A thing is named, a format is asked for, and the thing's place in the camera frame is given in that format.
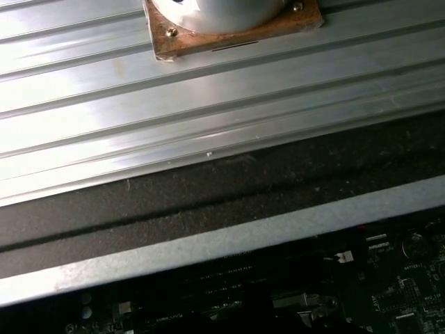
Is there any RAM slot with white clips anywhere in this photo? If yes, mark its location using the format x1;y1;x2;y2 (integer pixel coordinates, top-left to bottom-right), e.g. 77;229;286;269
117;250;355;317

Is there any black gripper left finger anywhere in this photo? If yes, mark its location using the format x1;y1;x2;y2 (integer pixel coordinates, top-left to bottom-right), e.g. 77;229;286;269
204;276;261;334

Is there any round coin battery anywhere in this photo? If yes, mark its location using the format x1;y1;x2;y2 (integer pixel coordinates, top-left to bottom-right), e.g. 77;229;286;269
400;232;428;260

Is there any black open PC case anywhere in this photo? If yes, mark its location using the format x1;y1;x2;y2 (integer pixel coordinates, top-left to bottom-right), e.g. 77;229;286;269
0;106;445;334

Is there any brown square base plate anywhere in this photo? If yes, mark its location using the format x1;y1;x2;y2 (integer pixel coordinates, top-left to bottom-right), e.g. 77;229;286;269
142;0;326;64

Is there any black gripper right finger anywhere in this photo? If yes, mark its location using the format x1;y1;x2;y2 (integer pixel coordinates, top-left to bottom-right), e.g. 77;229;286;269
259;276;368;334

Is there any green motherboard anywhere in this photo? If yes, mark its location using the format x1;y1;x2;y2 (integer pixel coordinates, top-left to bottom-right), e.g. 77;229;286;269
51;217;445;334

